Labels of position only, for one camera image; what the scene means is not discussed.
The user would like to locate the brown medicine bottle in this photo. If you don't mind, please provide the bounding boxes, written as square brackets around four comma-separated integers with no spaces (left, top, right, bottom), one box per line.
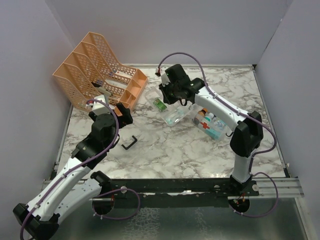
[192,108,208,127]

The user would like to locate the peach plastic file organizer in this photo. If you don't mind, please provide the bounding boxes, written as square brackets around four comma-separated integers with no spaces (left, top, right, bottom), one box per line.
[53,32,148,112]

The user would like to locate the clear plastic tray insert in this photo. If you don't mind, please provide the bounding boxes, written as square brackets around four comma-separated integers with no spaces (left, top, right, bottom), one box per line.
[144,87,193,127]

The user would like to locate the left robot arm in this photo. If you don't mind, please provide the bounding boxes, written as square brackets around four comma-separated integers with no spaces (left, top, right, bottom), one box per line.
[13,99,133,240]

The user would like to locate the white green-label bottle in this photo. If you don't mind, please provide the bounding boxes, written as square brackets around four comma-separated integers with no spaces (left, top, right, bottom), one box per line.
[204,112,216,123]

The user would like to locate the teal white swab packet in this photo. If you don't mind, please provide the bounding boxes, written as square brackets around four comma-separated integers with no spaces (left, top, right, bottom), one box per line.
[165,110,184,126]

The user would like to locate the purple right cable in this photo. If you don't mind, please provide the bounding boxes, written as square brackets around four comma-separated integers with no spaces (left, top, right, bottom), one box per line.
[157,52,277,176]

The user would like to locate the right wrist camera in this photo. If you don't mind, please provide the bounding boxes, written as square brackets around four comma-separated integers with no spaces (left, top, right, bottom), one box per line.
[155,66,170,86]

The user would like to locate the dark item in organizer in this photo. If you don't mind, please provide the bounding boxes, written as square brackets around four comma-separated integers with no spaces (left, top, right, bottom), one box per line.
[91,82,114,97]

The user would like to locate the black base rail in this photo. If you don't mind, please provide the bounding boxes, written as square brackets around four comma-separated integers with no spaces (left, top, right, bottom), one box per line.
[90,171,259,208]

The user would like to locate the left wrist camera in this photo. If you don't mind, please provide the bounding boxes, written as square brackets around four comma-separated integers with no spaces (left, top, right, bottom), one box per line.
[92,94,111,116]

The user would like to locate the clear first aid box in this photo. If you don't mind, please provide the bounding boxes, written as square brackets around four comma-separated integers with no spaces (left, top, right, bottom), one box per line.
[190,104,229,141]

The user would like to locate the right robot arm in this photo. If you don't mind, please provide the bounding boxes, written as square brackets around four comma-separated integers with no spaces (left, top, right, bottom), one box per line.
[155,64,264,196]

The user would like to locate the purple cable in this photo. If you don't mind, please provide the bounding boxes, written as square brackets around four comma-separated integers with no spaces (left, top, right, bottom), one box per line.
[157,52,277,176]
[19,98,121,240]

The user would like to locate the green small medicine box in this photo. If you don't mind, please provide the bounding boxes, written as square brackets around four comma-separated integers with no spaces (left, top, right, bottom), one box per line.
[153,98,167,112]

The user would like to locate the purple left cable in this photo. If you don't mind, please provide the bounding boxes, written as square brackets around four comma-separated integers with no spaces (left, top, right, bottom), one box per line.
[19,98,121,240]

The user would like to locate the teal bandage packet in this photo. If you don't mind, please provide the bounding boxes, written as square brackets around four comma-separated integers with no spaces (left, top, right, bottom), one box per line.
[206,127,226,140]

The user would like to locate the red white box in organizer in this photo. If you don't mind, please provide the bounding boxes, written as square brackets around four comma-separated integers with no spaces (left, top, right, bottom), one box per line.
[114,70,132,78]

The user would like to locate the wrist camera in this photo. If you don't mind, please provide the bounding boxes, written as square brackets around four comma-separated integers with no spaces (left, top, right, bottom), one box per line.
[155,66,170,86]
[92,94,111,116]

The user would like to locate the clear box lid black handle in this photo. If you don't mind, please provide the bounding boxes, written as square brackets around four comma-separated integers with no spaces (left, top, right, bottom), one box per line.
[107,133,138,161]

